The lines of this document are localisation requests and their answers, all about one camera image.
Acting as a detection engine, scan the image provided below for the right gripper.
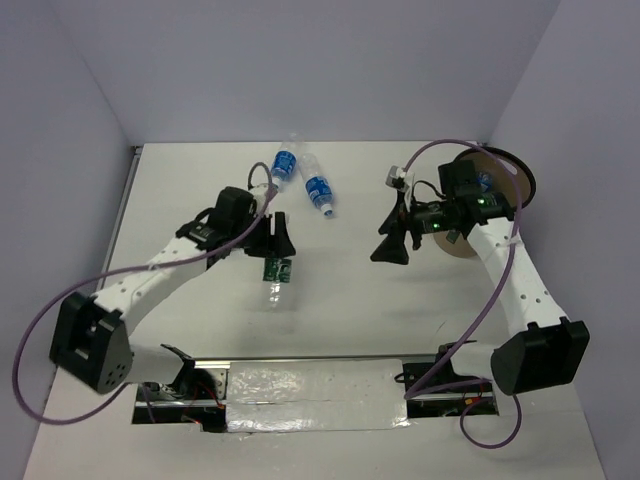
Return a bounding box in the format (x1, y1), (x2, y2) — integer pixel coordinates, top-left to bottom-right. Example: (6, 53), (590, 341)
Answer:
(369, 189), (458, 264)

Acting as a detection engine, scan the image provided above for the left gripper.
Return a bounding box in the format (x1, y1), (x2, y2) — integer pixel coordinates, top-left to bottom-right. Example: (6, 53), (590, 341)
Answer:
(230, 211), (295, 259)

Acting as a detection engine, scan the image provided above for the green label plastic bottle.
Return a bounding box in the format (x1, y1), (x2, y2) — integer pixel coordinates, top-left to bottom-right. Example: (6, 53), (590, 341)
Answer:
(262, 258), (293, 311)

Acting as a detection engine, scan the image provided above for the tan cylindrical bin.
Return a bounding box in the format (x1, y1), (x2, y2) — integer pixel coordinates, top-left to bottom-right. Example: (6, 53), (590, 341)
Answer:
(431, 147), (537, 259)

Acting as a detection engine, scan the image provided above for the Pocari Sweat plastic bottle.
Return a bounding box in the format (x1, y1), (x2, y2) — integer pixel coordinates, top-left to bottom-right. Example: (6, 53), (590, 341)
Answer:
(299, 153), (334, 218)

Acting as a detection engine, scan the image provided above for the dark blue label bottle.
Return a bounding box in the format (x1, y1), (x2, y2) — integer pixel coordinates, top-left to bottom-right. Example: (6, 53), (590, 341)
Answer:
(270, 133), (304, 191)

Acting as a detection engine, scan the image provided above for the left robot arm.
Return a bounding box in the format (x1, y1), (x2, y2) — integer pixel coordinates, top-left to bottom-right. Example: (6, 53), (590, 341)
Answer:
(49, 184), (296, 399)

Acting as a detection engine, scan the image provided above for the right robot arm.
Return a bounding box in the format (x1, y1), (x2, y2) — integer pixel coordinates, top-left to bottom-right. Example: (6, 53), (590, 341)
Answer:
(370, 147), (590, 398)

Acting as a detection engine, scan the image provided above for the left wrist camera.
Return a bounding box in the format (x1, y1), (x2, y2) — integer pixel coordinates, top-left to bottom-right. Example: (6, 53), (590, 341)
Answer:
(249, 183), (274, 202)

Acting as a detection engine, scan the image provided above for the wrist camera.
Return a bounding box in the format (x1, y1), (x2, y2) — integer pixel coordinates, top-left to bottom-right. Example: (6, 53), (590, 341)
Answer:
(385, 165), (415, 192)
(249, 183), (274, 202)

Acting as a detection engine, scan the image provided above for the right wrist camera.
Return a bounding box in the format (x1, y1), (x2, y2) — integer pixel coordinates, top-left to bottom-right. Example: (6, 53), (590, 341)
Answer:
(385, 165), (415, 192)

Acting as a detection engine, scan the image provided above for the aluminium mounting rail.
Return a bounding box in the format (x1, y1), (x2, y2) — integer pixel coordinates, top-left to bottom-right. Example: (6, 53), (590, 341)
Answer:
(132, 355), (499, 434)

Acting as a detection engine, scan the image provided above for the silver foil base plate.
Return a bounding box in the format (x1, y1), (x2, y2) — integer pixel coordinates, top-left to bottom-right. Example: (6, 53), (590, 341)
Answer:
(225, 359), (409, 433)

